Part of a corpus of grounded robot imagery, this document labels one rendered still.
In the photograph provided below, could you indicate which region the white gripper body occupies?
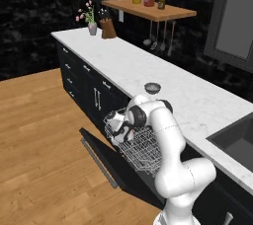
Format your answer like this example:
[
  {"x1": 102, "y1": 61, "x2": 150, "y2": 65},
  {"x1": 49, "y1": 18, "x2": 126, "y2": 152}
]
[{"x1": 110, "y1": 127, "x2": 136, "y2": 146}]

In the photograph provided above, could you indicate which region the black dishwasher door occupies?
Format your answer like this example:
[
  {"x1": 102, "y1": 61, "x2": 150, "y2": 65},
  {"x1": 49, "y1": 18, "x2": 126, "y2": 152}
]
[{"x1": 78, "y1": 127, "x2": 166, "y2": 210}]

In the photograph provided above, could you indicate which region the black cupboard door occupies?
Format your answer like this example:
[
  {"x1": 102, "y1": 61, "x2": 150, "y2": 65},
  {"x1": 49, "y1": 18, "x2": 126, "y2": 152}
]
[
  {"x1": 192, "y1": 169, "x2": 253, "y2": 225},
  {"x1": 97, "y1": 85, "x2": 129, "y2": 134},
  {"x1": 82, "y1": 74, "x2": 99, "y2": 122}
]

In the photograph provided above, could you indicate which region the dark grey bowl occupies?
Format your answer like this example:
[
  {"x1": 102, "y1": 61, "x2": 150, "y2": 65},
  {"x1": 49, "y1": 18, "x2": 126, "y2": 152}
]
[{"x1": 143, "y1": 82, "x2": 162, "y2": 94}]

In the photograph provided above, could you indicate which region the black drawer front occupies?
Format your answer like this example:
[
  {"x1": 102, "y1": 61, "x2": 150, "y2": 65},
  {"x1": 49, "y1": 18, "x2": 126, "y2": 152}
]
[
  {"x1": 62, "y1": 84, "x2": 85, "y2": 115},
  {"x1": 60, "y1": 69, "x2": 84, "y2": 101},
  {"x1": 80, "y1": 58, "x2": 102, "y2": 84},
  {"x1": 58, "y1": 54, "x2": 83, "y2": 87},
  {"x1": 54, "y1": 39, "x2": 83, "y2": 72},
  {"x1": 99, "y1": 73, "x2": 130, "y2": 103}
]

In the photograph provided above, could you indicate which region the hanging metal ladle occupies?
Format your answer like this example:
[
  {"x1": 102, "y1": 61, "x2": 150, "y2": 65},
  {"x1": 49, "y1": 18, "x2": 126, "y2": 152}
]
[{"x1": 142, "y1": 20, "x2": 154, "y2": 47}]

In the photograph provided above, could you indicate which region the hanging metal spoon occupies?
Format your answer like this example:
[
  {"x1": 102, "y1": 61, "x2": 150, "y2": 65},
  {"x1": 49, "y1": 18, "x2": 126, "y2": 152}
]
[
  {"x1": 149, "y1": 21, "x2": 160, "y2": 51},
  {"x1": 159, "y1": 21, "x2": 168, "y2": 52}
]

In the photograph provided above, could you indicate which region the hanging metal spatula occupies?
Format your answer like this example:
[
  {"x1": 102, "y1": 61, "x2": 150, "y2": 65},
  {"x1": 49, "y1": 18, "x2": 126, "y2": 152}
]
[{"x1": 167, "y1": 20, "x2": 177, "y2": 57}]

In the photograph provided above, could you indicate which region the brown knife block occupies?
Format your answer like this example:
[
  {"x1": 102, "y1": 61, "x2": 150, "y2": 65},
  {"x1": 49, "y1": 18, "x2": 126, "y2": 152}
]
[{"x1": 98, "y1": 7, "x2": 118, "y2": 40}]

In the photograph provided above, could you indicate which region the dark sink basin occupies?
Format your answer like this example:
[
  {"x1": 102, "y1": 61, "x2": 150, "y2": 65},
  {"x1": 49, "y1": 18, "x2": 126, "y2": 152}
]
[{"x1": 206, "y1": 112, "x2": 253, "y2": 174}]

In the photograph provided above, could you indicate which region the vase with pink flowers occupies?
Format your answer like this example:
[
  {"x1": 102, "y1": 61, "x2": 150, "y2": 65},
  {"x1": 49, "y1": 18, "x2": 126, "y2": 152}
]
[{"x1": 74, "y1": 0, "x2": 99, "y2": 37}]

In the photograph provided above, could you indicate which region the grey framed window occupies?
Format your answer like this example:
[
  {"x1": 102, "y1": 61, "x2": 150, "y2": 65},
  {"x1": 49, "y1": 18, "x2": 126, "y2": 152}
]
[{"x1": 203, "y1": 0, "x2": 253, "y2": 74}]

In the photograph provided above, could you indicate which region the wire dishwasher rack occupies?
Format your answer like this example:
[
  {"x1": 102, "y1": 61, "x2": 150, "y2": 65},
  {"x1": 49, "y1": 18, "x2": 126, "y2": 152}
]
[{"x1": 103, "y1": 107, "x2": 164, "y2": 180}]

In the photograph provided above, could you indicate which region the grey dishwasher door handle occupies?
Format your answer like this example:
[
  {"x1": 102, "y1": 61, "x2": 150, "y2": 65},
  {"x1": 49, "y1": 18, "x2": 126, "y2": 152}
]
[{"x1": 80, "y1": 137, "x2": 120, "y2": 189}]

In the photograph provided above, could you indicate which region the silver cupboard door handle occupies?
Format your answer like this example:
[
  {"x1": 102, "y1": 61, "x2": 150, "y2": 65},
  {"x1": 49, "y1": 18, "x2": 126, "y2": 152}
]
[
  {"x1": 222, "y1": 211, "x2": 234, "y2": 225},
  {"x1": 97, "y1": 90, "x2": 103, "y2": 112},
  {"x1": 93, "y1": 87, "x2": 99, "y2": 109}
]

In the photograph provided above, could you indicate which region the wooden wall shelf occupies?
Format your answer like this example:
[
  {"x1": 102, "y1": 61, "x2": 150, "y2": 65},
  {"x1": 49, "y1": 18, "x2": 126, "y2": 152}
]
[{"x1": 101, "y1": 0, "x2": 198, "y2": 23}]

